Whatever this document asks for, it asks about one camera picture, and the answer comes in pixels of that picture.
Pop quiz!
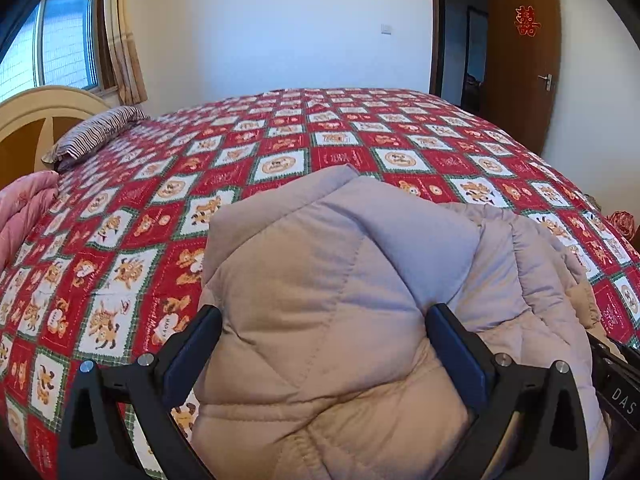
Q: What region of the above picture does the red floral object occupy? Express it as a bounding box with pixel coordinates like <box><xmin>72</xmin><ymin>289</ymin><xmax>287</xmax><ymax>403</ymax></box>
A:
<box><xmin>606</xmin><ymin>209</ymin><xmax>639</xmax><ymax>242</ymax></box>

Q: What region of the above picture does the window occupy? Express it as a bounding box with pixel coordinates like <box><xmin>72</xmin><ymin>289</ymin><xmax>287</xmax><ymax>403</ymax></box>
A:
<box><xmin>0</xmin><ymin>0</ymin><xmax>109</xmax><ymax>105</ymax></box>

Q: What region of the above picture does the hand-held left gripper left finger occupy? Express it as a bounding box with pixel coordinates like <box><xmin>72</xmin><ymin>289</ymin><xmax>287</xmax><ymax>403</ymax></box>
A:
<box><xmin>57</xmin><ymin>305</ymin><xmax>224</xmax><ymax>480</ymax></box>

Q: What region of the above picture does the light beige puffer jacket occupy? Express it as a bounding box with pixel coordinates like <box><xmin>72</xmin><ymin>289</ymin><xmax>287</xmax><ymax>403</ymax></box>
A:
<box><xmin>189</xmin><ymin>164</ymin><xmax>612</xmax><ymax>480</ymax></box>

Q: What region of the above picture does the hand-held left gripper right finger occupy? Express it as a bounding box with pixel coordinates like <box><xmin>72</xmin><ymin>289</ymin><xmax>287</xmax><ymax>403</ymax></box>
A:
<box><xmin>424</xmin><ymin>303</ymin><xmax>592</xmax><ymax>480</ymax></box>

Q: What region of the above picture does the beige checked curtain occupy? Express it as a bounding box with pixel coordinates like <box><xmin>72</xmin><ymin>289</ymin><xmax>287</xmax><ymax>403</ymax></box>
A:
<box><xmin>102</xmin><ymin>0</ymin><xmax>149</xmax><ymax>106</ymax></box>

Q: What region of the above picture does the striped pillow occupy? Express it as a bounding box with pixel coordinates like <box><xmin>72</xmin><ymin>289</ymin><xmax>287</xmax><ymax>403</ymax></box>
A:
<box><xmin>42</xmin><ymin>105</ymin><xmax>152</xmax><ymax>174</ymax></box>

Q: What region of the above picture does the red patterned bed quilt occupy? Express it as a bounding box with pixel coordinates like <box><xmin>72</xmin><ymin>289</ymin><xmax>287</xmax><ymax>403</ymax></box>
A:
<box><xmin>0</xmin><ymin>87</ymin><xmax>640</xmax><ymax>480</ymax></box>

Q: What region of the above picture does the red paper door decoration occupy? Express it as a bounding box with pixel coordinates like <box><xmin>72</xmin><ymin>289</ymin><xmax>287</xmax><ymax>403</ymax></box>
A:
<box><xmin>514</xmin><ymin>5</ymin><xmax>537</xmax><ymax>37</ymax></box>

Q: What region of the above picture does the cream wooden headboard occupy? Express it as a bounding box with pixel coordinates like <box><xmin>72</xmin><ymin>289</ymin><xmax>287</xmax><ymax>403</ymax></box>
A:
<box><xmin>0</xmin><ymin>85</ymin><xmax>114</xmax><ymax>191</ymax></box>

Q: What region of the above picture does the brown wooden door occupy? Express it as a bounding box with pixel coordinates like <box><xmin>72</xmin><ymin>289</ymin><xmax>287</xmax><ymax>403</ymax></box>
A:
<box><xmin>481</xmin><ymin>0</ymin><xmax>559</xmax><ymax>155</ymax></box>

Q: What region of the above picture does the pink folded blanket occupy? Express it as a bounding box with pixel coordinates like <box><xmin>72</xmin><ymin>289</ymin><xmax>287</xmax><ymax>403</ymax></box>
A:
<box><xmin>0</xmin><ymin>170</ymin><xmax>61</xmax><ymax>272</ymax></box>

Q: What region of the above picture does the dark wooden door frame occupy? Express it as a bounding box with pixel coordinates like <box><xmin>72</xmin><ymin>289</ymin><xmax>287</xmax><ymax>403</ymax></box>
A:
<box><xmin>428</xmin><ymin>0</ymin><xmax>502</xmax><ymax>112</ymax></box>

